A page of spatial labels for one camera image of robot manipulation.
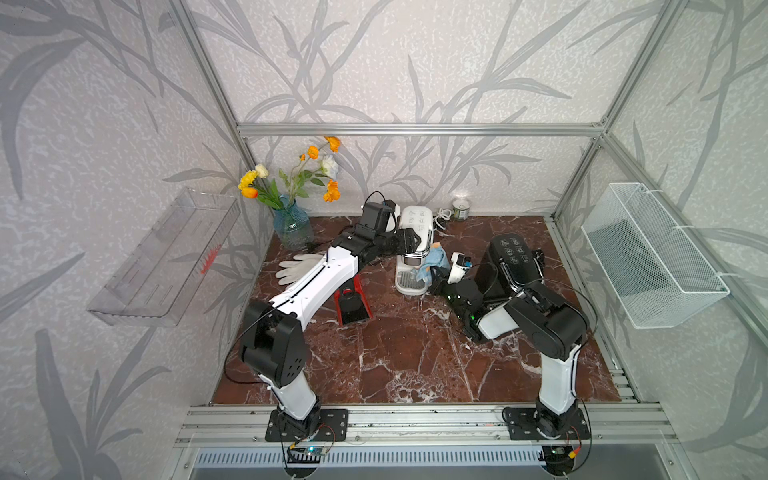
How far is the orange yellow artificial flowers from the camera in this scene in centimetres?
93

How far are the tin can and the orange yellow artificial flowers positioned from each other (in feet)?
1.58

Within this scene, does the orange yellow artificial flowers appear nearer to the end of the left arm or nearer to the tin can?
the end of the left arm

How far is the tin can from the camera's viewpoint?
3.88 feet
